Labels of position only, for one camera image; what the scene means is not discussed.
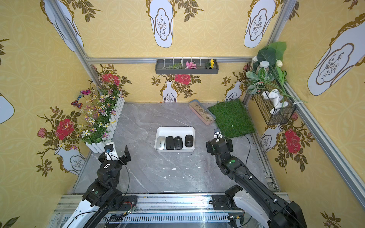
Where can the black wire basket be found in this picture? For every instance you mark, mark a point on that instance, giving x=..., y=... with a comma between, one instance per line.
x=265, y=106

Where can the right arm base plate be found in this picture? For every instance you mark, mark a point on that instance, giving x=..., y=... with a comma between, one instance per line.
x=223, y=202

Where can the pink tray with stones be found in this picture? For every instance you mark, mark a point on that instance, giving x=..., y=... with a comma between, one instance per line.
x=202, y=112

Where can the green leafy artificial plant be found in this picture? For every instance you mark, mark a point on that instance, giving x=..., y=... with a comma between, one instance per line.
x=267, y=73

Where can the white storage box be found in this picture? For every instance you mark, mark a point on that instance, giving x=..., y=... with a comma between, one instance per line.
x=176, y=131

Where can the black mouse with wheel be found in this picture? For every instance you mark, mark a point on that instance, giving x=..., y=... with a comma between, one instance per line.
x=178, y=142

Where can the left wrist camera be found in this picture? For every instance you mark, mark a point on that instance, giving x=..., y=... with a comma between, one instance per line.
x=110, y=152

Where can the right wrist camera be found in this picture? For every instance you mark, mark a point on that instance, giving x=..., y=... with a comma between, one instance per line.
x=217, y=133

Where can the white figurine in basket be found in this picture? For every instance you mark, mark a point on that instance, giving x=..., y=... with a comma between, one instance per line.
x=276, y=98

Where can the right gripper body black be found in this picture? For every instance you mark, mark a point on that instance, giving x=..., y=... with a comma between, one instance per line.
x=218, y=142

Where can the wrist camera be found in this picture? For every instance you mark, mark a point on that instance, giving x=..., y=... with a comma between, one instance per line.
x=110, y=152
x=217, y=133

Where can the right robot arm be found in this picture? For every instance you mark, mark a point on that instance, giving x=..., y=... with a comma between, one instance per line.
x=250, y=194

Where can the silver white mouse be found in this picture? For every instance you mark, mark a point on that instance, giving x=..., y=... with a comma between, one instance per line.
x=160, y=143

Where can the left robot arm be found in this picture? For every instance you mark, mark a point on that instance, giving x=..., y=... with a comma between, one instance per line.
x=102, y=196

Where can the green artificial grass mat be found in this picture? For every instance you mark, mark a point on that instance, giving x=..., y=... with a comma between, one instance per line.
x=232, y=119

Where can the rounded black mouse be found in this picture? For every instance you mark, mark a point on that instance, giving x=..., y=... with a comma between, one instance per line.
x=189, y=141

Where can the white fence flower planter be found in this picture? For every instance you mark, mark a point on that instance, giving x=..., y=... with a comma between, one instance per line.
x=100, y=109

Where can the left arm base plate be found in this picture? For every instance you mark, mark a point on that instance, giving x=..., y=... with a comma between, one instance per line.
x=125, y=203

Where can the grey wall shelf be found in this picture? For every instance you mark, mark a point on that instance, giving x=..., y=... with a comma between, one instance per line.
x=189, y=66

